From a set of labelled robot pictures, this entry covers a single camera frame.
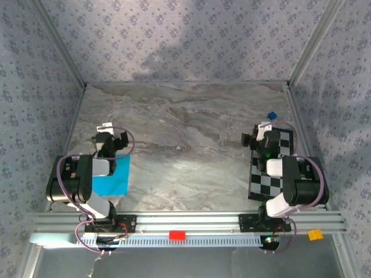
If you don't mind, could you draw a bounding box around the orange toy brick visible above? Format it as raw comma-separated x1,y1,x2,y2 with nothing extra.
307,229,324,242

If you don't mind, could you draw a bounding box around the aluminium frame post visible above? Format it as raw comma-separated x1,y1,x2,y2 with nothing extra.
286,0,347,89
27,0,88,89

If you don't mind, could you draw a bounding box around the wide aluminium mounting rail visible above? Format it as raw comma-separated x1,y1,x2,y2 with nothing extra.
31,211,348,236

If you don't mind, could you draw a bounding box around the black and white checkerboard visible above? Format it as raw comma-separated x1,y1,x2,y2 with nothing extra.
248,124,296,204

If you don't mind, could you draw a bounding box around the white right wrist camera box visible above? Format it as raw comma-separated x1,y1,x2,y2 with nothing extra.
256,121,272,142

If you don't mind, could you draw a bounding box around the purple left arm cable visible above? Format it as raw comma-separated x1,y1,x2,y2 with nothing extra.
56,126,136,256

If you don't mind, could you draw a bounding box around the small black electronics board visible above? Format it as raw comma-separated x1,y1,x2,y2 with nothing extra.
259,234,282,251
95,233,129,251

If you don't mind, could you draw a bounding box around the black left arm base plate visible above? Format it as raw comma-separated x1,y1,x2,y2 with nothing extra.
84,214,137,233

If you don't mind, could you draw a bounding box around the slotted cable duct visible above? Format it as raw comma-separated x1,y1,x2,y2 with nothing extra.
75,233,266,248

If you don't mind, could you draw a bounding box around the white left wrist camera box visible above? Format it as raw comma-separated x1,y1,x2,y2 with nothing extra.
97,122,114,136

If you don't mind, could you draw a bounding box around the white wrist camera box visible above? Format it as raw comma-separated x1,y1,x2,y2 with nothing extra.
97,122,114,136
256,121,272,142

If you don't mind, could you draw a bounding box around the light blue flat bar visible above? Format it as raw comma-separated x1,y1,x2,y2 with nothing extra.
28,232,79,248

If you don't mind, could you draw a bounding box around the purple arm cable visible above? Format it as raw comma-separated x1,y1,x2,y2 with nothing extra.
56,126,136,256
260,121,324,255

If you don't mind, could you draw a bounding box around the aluminium table side rail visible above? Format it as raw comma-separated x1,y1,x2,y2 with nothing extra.
285,85,337,212
45,85,88,214

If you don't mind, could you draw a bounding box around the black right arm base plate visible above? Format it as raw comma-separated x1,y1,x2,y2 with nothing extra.
238,213,292,233

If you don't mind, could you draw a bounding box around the blue cloth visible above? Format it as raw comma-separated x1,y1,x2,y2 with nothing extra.
92,154,132,197

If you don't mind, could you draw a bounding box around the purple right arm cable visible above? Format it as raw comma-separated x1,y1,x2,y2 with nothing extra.
260,121,324,255

